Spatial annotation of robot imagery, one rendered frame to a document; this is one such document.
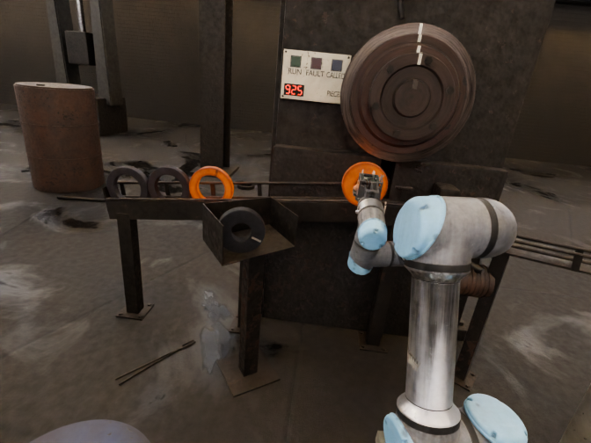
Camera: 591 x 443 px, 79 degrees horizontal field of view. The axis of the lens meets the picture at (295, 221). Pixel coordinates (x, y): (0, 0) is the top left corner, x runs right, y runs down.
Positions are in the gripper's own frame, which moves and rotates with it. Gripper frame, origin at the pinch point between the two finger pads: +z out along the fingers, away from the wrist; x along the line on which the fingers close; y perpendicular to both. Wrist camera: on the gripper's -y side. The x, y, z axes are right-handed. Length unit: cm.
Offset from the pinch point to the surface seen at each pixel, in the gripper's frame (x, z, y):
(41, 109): 242, 150, -52
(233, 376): 41, -35, -77
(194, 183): 67, 14, -18
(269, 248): 30.0, -18.9, -19.5
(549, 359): -104, 1, -89
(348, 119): 7.3, 21.3, 12.5
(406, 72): -9.2, 18.6, 31.1
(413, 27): -10, 29, 43
